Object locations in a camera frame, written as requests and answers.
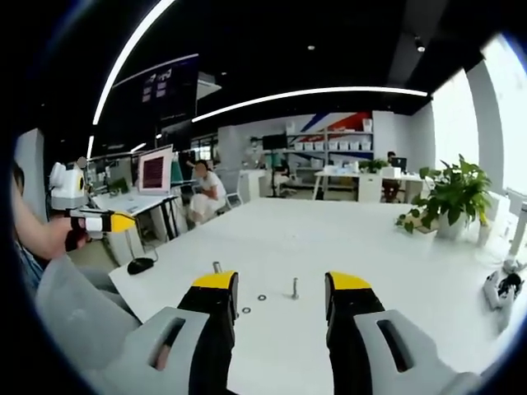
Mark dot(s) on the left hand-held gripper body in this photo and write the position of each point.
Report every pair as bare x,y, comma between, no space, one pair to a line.
68,185

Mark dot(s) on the white ceiling light strip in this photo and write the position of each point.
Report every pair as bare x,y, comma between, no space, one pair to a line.
309,96
123,57

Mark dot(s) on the person's blue shirt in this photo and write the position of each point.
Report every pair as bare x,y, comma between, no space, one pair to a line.
29,263

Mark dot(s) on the black computer mouse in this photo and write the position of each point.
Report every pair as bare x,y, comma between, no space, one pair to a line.
140,265

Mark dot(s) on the dark hanging display screen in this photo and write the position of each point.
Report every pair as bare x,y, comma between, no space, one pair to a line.
164,88

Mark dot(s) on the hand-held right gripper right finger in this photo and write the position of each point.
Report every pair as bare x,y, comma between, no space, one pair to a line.
350,329

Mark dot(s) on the person's left hand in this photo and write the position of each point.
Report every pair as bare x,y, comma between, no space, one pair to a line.
68,236

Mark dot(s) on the grey office chair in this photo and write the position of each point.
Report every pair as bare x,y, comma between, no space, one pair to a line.
232,189

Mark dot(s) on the computer monitor with pink screen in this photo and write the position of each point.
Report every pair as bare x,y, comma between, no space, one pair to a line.
154,169

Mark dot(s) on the shelf with white bins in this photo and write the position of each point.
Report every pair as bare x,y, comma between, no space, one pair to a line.
333,144

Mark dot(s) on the green potted plant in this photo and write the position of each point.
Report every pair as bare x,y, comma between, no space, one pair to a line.
453,197

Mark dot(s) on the black monitor on stand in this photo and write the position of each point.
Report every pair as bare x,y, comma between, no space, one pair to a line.
274,142

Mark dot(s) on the person's grey trousers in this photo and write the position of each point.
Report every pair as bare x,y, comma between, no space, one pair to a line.
82,312

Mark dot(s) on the long white desk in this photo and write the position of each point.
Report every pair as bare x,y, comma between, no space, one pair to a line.
362,179

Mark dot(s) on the white robotic hand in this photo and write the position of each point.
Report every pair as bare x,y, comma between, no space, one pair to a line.
502,294

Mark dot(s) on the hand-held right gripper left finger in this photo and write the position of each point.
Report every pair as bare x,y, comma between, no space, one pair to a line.
214,329

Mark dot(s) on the metal threaded stud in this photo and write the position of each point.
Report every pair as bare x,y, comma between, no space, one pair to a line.
295,289
217,266

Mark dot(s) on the small green desk plant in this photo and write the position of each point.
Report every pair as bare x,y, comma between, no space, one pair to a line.
372,165

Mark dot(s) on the white office desk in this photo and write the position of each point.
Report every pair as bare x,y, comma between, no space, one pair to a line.
131,205

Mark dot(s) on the white stand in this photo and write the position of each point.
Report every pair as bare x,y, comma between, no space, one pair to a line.
518,234

